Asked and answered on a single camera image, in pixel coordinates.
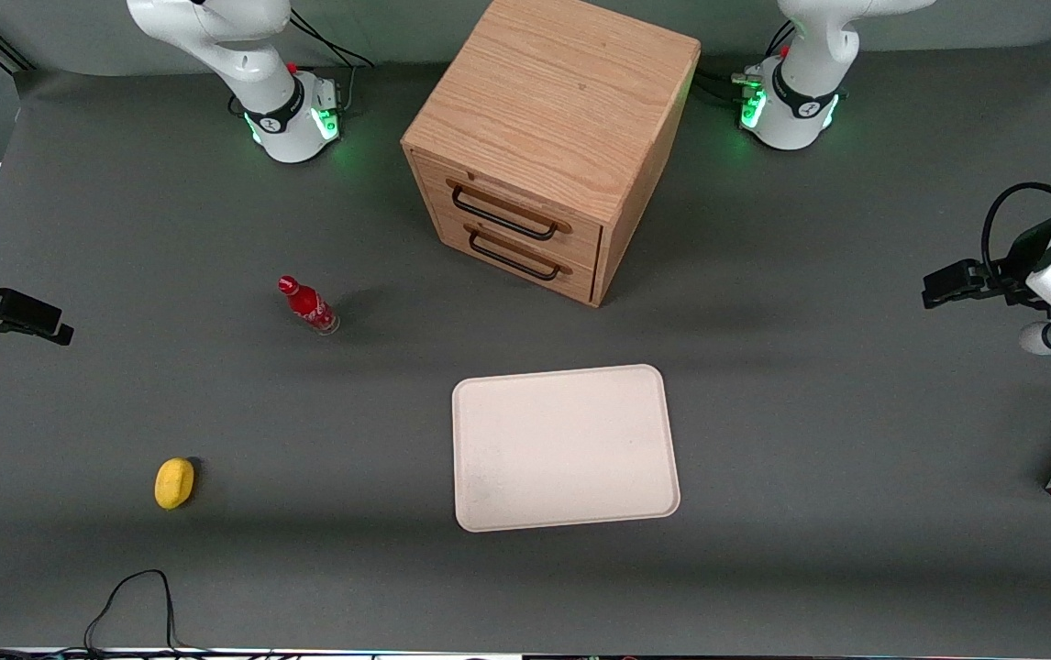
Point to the beige rectangular tray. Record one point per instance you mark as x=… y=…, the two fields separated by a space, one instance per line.
x=562 y=449

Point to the yellow lemon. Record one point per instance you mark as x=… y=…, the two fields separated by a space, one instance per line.
x=174 y=483

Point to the red cola bottle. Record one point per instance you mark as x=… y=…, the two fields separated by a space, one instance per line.
x=307 y=304

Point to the grey base connector block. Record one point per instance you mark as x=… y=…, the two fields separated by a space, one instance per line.
x=747 y=81

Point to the wooden drawer front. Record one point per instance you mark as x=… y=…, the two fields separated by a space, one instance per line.
x=582 y=240
x=582 y=287

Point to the wooden drawer cabinet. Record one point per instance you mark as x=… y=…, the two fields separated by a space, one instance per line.
x=562 y=92

